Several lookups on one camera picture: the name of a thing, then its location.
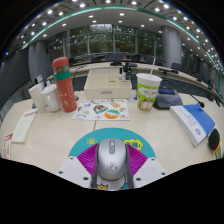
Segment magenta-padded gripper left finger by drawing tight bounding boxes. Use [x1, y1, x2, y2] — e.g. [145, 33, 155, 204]
[56, 142, 100, 190]

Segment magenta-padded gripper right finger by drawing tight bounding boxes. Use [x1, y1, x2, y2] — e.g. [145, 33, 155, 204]
[125, 143, 168, 190]

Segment silver grey computer mouse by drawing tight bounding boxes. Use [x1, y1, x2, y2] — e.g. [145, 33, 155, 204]
[91, 137, 135, 191]

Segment round teal cartoon mouse pad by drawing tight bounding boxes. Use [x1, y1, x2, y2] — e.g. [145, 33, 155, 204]
[67, 127, 157, 191]

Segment blue and white booklet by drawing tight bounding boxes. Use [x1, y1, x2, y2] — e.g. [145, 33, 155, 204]
[168, 103, 217, 148]

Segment white paper with red header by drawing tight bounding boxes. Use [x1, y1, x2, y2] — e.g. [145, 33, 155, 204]
[11, 107, 40, 145]

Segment colourful sticker sheet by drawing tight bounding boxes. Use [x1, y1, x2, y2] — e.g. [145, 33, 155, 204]
[71, 98, 131, 122]

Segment black handheld microphone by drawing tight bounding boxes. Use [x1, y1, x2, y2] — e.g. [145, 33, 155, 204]
[207, 127, 224, 161]

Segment black conference desk unit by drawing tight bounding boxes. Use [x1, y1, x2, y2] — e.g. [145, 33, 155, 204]
[152, 86, 184, 111]

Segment white lidded mug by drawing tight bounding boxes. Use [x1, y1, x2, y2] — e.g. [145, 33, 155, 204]
[41, 83, 63, 113]

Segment green printed paper cup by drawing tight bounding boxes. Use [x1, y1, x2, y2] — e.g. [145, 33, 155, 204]
[135, 65, 163, 113]

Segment red bottle with green band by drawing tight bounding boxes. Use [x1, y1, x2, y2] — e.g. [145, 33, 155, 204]
[51, 56, 79, 114]

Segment stacked white paper cups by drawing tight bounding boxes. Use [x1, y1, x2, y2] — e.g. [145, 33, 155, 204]
[27, 82, 48, 114]

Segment white desk organizer box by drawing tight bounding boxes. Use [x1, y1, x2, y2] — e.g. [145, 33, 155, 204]
[83, 68, 133, 101]

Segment black office chairs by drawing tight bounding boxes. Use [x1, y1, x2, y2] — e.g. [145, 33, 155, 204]
[68, 52, 188, 73]

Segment ceiling spot lights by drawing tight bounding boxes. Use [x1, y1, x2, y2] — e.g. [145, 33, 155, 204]
[3, 0, 224, 68]

